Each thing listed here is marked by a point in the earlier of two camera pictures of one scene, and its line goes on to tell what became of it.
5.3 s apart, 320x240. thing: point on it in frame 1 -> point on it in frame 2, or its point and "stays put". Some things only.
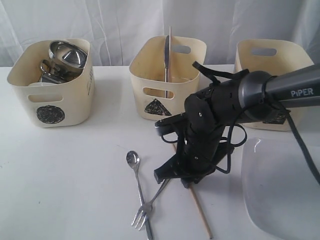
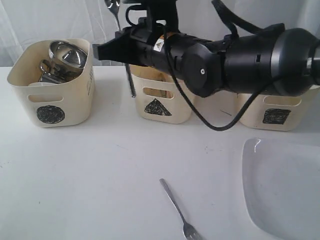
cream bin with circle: (69, 104) stays put
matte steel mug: (55, 74) stays put
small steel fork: (146, 208) -> (190, 233)
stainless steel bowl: (68, 54) stays put
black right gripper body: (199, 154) -> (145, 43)
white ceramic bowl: (41, 84) stays put
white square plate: (281, 189) stays put
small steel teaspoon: (133, 159) -> (114, 6)
